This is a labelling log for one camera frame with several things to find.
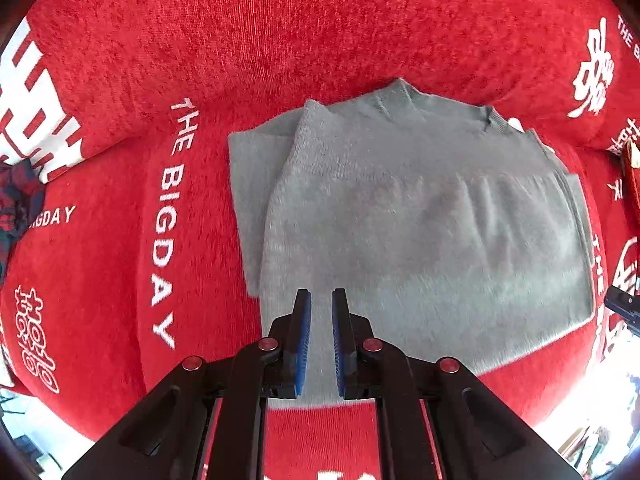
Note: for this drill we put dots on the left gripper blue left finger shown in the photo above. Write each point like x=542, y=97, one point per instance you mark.
x=206, y=420

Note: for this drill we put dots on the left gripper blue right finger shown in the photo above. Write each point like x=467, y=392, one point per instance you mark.
x=436, y=420

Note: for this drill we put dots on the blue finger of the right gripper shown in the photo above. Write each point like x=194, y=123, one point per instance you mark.
x=625, y=305

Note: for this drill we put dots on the grey knit sweater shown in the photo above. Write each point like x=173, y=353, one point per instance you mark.
x=451, y=231

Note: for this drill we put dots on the red pillow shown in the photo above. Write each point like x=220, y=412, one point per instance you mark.
x=631, y=174

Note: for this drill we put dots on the dark plaid cloth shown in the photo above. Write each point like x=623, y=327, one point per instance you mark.
x=21, y=202

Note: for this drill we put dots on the red blanket with white print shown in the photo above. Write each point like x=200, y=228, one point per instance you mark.
x=125, y=108

